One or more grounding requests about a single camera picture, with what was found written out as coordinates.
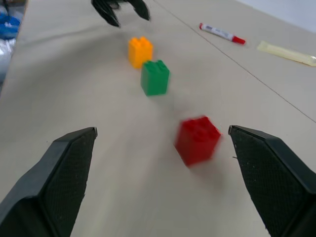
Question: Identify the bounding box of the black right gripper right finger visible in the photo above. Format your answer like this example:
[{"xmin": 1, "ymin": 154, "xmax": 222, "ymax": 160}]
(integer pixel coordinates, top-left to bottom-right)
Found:
[{"xmin": 228, "ymin": 124, "xmax": 316, "ymax": 237}]

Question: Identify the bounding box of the white plastic bag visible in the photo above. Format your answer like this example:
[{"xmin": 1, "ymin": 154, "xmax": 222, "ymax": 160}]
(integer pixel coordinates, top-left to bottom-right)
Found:
[{"xmin": 0, "ymin": 38, "xmax": 17, "ymax": 83}]

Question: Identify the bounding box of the pale yellow plastic tube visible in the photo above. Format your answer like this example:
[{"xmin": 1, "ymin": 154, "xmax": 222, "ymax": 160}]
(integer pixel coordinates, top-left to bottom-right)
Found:
[{"xmin": 256, "ymin": 40, "xmax": 316, "ymax": 68}]

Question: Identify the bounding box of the blue plastic bag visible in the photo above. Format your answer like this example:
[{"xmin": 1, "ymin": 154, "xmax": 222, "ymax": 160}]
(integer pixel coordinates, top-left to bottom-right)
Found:
[{"xmin": 0, "ymin": 9, "xmax": 21, "ymax": 40}]

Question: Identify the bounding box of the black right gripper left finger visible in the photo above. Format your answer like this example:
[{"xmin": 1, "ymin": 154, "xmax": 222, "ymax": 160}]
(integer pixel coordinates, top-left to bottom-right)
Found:
[{"xmin": 0, "ymin": 126, "xmax": 98, "ymax": 237}]

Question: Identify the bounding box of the green building block cube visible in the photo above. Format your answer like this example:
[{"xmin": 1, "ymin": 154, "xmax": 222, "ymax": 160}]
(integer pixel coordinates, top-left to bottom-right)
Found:
[{"xmin": 140, "ymin": 59, "xmax": 170, "ymax": 97}]

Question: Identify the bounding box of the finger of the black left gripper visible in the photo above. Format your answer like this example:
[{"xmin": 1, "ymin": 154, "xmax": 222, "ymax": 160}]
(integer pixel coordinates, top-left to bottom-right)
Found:
[
  {"xmin": 90, "ymin": 0, "xmax": 122, "ymax": 28},
  {"xmin": 126, "ymin": 0, "xmax": 152, "ymax": 21}
]

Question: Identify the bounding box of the orange building block cube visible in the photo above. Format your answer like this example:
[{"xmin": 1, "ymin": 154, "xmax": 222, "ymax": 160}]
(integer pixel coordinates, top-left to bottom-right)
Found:
[{"xmin": 128, "ymin": 36, "xmax": 154, "ymax": 70}]

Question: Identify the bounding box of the red building block cube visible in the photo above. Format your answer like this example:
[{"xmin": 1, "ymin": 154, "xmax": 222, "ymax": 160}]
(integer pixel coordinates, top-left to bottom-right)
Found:
[{"xmin": 173, "ymin": 115, "xmax": 222, "ymax": 167}]

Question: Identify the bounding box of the red and white marker pen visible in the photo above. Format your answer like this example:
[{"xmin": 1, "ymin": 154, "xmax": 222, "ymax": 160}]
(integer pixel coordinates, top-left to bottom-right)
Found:
[{"xmin": 198, "ymin": 23, "xmax": 247, "ymax": 46}]

